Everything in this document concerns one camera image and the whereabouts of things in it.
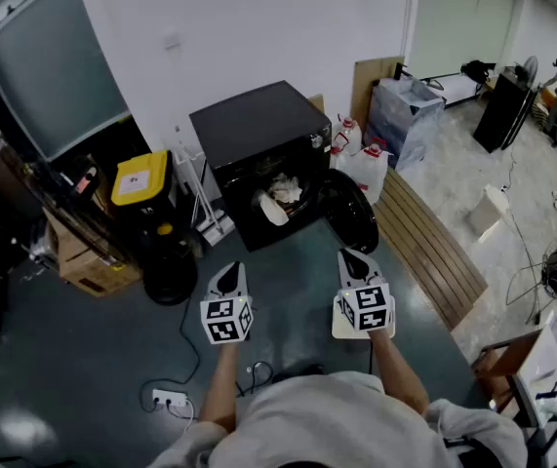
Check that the round black washer door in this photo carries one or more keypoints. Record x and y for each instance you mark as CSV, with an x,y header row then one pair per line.
x,y
351,212

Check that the white power strip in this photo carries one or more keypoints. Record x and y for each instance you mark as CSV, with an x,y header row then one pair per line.
x,y
168,398

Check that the grey-green panel board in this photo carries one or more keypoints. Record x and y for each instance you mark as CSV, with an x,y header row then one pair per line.
x,y
49,66

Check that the brown wooden slat board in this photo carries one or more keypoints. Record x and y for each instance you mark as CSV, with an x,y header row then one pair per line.
x,y
424,246

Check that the white wall plate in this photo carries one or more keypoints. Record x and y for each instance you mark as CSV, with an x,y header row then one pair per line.
x,y
172,40

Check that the large cardboard sheet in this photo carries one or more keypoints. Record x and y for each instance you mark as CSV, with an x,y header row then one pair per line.
x,y
363,86

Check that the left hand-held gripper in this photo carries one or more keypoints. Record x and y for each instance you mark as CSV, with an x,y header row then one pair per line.
x,y
222,320

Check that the white folding rack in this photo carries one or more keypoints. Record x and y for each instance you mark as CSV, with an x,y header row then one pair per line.
x,y
210,222

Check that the tall black cabinet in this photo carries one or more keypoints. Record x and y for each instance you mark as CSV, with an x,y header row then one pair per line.
x,y
502,115

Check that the person's right forearm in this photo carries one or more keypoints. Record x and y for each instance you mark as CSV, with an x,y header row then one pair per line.
x,y
397,373

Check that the cream clothes piece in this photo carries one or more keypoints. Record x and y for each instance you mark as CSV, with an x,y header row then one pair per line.
x,y
285,185

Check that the wooden table with white top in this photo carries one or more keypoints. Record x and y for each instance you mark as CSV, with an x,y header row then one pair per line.
x,y
502,354

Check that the person's light grey sweatshirt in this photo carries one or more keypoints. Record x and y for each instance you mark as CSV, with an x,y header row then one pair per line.
x,y
331,422

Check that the clear plastic storage bin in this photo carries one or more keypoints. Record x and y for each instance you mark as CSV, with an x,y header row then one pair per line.
x,y
395,115

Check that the black bag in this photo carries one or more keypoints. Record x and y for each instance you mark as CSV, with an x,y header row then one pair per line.
x,y
478,70

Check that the small cardboard piece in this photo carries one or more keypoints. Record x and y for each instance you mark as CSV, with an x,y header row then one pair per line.
x,y
317,104

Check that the grey standing fan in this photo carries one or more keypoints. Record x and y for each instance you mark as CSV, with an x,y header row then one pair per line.
x,y
529,68

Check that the person's left forearm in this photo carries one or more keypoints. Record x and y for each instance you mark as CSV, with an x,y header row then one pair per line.
x,y
219,383

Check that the person's black trousers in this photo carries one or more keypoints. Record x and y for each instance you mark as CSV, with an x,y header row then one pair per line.
x,y
300,372

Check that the black washing machine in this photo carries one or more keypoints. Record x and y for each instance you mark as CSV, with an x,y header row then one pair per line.
x,y
258,125

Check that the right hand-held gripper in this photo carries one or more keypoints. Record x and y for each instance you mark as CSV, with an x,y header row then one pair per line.
x,y
370,310

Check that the cream laundry basket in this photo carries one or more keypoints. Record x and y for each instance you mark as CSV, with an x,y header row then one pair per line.
x,y
336,327

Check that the clear water jug red cap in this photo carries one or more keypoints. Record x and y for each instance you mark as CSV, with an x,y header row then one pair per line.
x,y
351,134
339,154
370,173

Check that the white clothes piece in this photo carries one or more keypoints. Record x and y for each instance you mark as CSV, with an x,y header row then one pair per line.
x,y
274,211

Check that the brown cardboard box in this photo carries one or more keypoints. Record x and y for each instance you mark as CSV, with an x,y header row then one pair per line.
x,y
88,271

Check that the black bin with yellow lid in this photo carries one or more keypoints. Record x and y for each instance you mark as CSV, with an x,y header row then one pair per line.
x,y
139,178

